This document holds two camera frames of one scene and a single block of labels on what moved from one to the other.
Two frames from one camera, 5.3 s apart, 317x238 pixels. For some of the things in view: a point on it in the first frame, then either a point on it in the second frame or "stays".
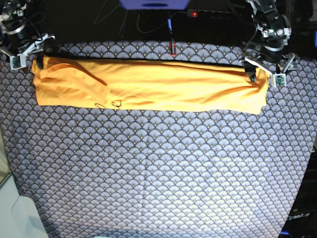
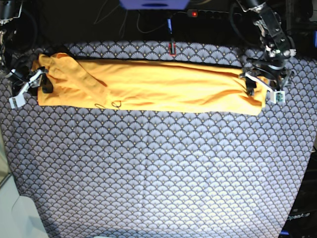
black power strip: x=211 y=14 stays
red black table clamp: x=170 y=49 stays
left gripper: x=18 y=35 -> x=21 y=71
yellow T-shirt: x=154 y=87 stays
